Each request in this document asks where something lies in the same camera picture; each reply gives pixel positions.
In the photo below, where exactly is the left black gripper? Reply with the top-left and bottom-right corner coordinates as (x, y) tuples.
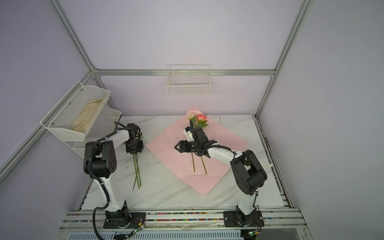
(125, 139), (144, 155)

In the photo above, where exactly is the pink purple wrapping paper sheet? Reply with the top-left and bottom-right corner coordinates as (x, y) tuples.
(146, 108), (249, 197)

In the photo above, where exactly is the red pink fake rose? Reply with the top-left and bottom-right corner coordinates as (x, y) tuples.
(195, 114), (208, 175)

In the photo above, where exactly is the white blue fake rose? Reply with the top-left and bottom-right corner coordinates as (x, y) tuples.
(132, 154), (142, 190)

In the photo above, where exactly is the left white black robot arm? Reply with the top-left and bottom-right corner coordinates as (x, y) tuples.
(84, 122), (144, 212)

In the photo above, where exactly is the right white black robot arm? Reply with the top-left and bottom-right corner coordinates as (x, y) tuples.
(175, 120), (268, 218)

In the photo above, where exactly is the white mesh lower shelf basket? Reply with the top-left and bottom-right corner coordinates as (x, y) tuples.
(64, 107), (121, 159)

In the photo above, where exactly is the white mesh shelf basket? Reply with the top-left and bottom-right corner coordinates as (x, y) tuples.
(40, 81), (110, 142)
(64, 107), (121, 159)

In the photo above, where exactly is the beige cloth in basket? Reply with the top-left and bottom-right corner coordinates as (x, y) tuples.
(70, 97), (106, 134)

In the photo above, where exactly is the white mesh upper shelf basket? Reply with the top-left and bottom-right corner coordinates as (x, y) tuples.
(40, 81), (110, 142)

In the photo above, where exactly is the white wire wall basket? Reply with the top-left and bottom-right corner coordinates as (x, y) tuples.
(166, 65), (211, 97)

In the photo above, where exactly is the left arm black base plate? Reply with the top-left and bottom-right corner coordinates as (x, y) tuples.
(103, 212), (147, 229)

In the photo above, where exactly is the aluminium front rail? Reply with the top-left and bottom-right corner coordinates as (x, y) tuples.
(59, 209), (308, 232)

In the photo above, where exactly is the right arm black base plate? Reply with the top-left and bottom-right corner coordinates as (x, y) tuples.
(223, 210), (265, 228)

